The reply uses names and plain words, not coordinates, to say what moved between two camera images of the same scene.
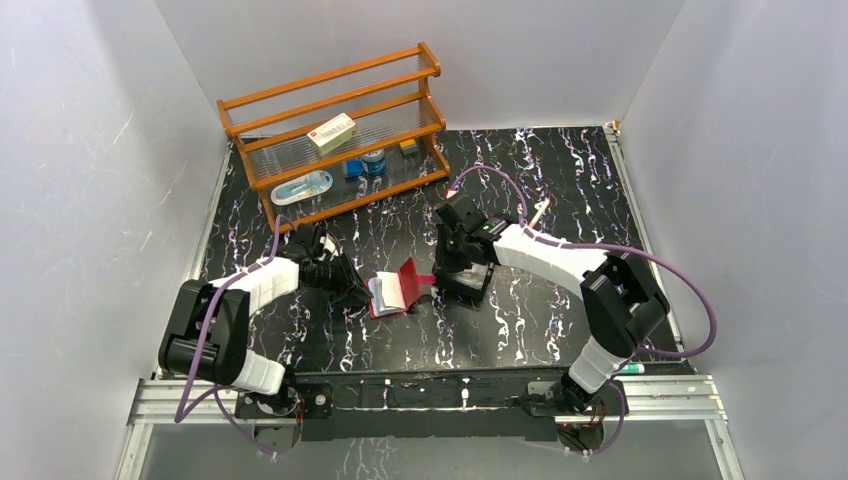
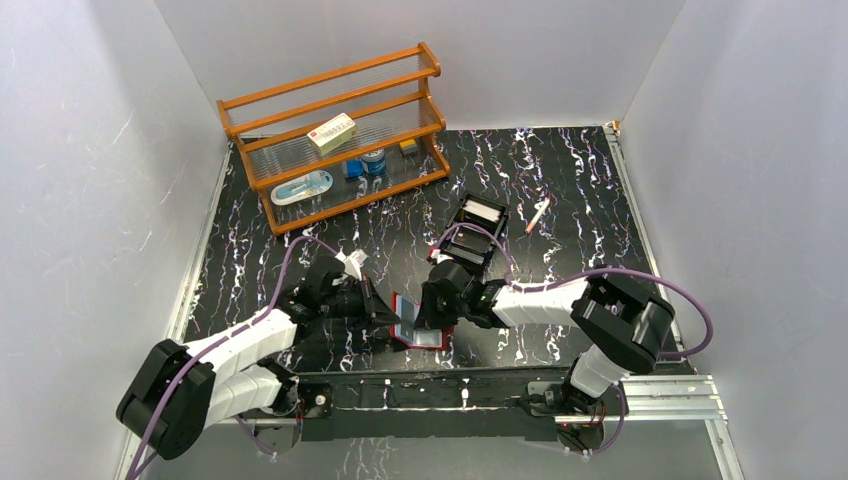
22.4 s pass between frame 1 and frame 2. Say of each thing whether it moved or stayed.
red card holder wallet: moved
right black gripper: moved
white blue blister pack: stayed
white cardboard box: stayed
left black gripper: moved
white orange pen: stayed
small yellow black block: stayed
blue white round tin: stayed
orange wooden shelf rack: stayed
